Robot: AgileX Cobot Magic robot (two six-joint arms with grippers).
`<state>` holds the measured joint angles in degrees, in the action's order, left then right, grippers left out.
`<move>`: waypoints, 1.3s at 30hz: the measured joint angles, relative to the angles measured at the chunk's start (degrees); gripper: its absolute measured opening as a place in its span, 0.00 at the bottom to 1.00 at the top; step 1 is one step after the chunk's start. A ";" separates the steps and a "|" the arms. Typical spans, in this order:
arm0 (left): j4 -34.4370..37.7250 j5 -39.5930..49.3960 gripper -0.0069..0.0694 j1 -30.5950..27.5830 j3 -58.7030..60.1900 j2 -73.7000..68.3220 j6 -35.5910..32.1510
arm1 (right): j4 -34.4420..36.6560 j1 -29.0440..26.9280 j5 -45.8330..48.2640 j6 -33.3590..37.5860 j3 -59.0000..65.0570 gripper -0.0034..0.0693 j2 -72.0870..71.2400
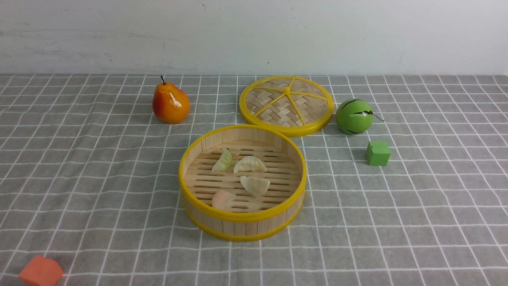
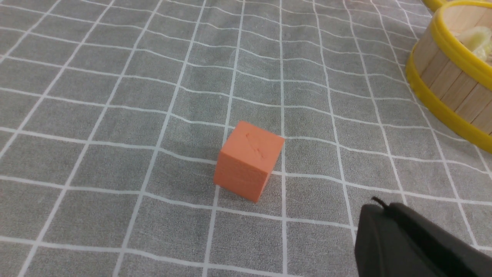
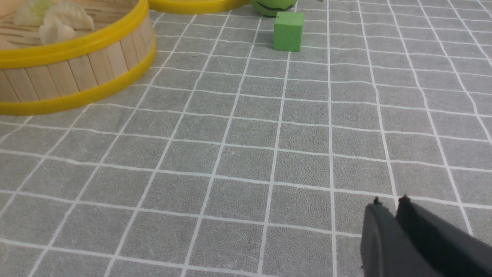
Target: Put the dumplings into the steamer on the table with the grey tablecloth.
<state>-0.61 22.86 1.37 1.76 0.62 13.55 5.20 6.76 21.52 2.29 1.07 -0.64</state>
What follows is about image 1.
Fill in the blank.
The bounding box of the green toy watermelon ball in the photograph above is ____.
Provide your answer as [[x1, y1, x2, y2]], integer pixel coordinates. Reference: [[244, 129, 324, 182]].
[[335, 99, 385, 135]]

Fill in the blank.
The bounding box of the white dumpling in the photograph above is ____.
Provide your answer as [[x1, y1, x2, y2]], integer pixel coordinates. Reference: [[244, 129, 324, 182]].
[[240, 176, 271, 197], [233, 156, 267, 174]]

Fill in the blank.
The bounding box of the orange cube block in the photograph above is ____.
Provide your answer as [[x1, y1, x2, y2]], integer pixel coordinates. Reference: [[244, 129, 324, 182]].
[[19, 255, 64, 286]]

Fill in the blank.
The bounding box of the woven bamboo steamer lid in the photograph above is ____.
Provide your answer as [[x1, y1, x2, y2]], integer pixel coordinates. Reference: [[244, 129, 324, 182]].
[[239, 75, 335, 137]]

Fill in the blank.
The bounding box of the bamboo steamer tray yellow rim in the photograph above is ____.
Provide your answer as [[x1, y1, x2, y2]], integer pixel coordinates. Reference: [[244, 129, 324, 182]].
[[178, 125, 307, 242]]

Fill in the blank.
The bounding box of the orange toy pear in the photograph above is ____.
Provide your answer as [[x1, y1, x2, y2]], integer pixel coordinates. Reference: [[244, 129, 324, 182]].
[[152, 75, 190, 124]]

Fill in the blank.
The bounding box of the grey checked tablecloth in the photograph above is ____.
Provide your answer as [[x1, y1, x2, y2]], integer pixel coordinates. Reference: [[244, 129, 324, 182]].
[[0, 74, 508, 286]]

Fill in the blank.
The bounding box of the pink dumpling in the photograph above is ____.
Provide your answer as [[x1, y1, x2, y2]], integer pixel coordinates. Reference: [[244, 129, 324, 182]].
[[211, 191, 236, 211]]

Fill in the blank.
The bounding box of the green cube block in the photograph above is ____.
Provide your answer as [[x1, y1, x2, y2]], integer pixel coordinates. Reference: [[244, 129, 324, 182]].
[[366, 141, 391, 166]]

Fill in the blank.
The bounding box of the green dumpling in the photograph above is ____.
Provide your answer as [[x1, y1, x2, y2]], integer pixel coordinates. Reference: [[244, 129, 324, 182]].
[[211, 148, 233, 173]]

